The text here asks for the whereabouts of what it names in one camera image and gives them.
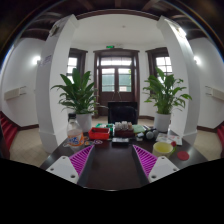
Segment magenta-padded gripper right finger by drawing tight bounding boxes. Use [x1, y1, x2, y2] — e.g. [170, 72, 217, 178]
[131, 144, 180, 187]

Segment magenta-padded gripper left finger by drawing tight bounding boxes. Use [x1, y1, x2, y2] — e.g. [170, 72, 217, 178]
[45, 144, 97, 188]

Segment flat round red coaster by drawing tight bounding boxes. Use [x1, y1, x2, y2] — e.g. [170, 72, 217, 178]
[176, 150, 190, 162]

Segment white printed booklet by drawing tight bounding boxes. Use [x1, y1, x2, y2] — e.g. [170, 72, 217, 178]
[155, 132, 184, 146]

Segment green folded cloth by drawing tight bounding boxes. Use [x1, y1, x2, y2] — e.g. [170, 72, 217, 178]
[132, 124, 147, 134]

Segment brown box of small jars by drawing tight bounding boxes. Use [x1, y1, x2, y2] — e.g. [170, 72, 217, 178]
[113, 120, 135, 138]

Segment green flat package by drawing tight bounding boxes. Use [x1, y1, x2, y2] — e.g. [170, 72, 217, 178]
[95, 122, 114, 129]

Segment red carpeted stairs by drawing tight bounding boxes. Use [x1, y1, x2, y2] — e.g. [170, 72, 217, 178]
[216, 124, 224, 149]
[0, 111, 19, 151]

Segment black chair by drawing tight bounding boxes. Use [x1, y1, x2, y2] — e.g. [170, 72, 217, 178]
[107, 100, 139, 125]

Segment leafy plant in white pot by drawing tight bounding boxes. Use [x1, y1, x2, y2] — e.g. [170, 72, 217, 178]
[142, 66, 193, 133]
[50, 67, 109, 133]

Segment dark wooden double door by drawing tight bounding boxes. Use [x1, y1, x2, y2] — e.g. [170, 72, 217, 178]
[93, 48, 141, 116]

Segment dark-framed window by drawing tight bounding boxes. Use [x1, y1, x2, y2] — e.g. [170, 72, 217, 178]
[66, 48, 89, 84]
[145, 47, 174, 79]

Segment paper notice on pillar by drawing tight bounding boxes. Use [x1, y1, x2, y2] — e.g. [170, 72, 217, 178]
[41, 54, 53, 66]

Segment pillar-mounted emergency light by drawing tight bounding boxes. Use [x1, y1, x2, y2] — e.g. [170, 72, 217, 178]
[49, 23, 62, 36]
[178, 26, 188, 38]

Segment cream mug with green handle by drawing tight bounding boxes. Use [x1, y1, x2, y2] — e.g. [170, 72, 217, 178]
[152, 140, 178, 159]

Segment white wall-mounted unit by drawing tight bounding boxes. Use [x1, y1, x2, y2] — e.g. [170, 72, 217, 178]
[3, 85, 28, 101]
[204, 85, 224, 102]

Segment glowing wall lamp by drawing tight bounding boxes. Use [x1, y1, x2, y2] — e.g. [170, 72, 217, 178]
[193, 54, 202, 66]
[32, 54, 42, 66]

